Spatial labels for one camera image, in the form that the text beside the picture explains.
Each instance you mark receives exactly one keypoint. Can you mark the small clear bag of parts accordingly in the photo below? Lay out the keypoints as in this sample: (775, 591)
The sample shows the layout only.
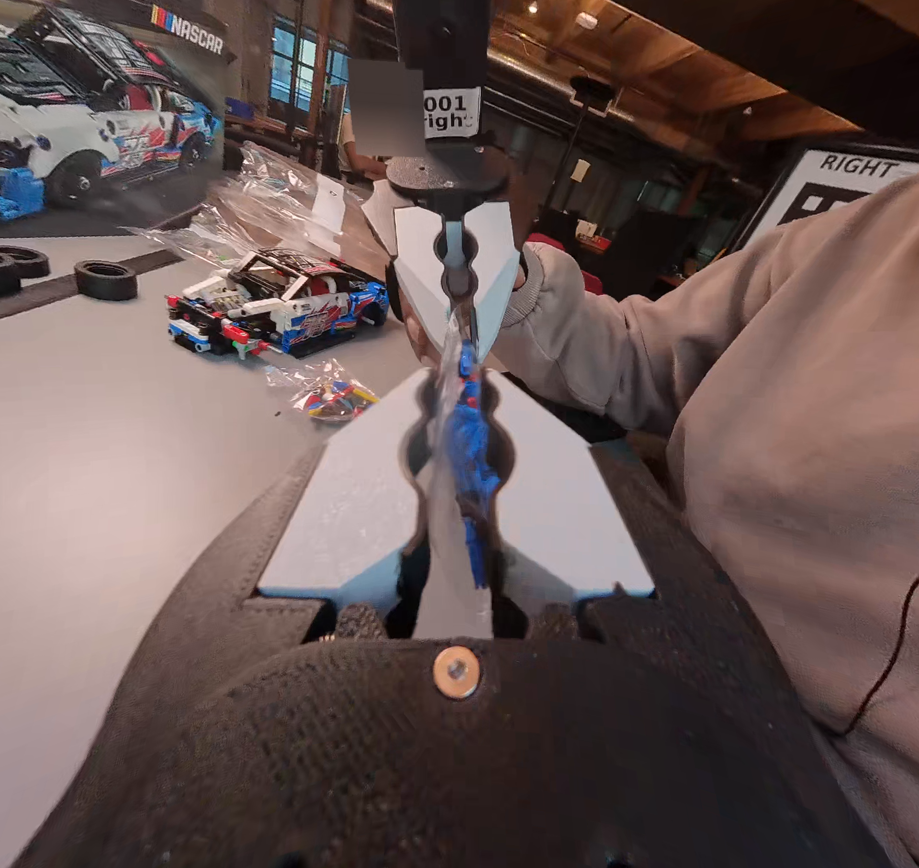
(467, 452)
(334, 398)

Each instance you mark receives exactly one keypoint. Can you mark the partly built lego race car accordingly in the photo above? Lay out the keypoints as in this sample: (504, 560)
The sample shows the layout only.
(287, 308)

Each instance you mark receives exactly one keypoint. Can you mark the person's right hand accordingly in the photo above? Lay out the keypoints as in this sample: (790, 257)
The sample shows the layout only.
(415, 337)

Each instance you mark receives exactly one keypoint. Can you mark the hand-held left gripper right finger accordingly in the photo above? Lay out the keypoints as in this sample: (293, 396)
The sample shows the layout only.
(574, 516)

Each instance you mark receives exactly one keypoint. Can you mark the black lego set box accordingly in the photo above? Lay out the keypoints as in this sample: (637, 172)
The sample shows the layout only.
(86, 93)

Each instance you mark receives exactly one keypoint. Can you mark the silver air duct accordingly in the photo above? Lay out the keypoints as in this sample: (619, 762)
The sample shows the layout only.
(531, 78)

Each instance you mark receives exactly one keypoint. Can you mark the large clear numbered parts bag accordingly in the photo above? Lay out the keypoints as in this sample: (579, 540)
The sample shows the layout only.
(301, 193)

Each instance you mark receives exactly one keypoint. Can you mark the person's beige sweatshirt torso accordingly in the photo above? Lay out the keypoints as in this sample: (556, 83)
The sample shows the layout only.
(790, 452)

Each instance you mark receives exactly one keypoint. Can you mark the black white marker sign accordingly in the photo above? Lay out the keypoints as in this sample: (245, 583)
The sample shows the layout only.
(833, 179)

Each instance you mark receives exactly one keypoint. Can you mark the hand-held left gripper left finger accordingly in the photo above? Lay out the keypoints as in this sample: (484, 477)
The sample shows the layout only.
(337, 516)

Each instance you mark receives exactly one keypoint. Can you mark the person's right forearm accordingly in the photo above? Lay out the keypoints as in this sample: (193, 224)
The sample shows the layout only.
(574, 344)

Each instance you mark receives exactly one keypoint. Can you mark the red office chair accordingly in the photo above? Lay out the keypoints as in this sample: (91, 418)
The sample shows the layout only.
(592, 283)

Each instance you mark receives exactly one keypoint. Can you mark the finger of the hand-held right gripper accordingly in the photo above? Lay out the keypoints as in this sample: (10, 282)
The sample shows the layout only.
(495, 265)
(416, 258)

